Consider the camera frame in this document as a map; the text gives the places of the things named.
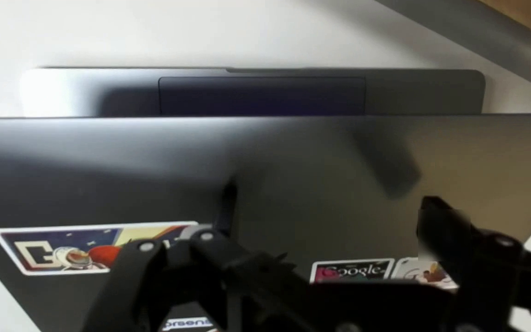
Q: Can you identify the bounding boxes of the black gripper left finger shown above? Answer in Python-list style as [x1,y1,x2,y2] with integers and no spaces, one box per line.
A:
[78,222,313,332]

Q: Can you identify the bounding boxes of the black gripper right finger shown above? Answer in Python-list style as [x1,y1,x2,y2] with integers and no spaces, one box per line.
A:
[414,193,531,332]

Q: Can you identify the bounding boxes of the grey laptop with stickers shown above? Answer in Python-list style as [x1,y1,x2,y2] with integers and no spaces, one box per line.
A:
[0,64,531,332]

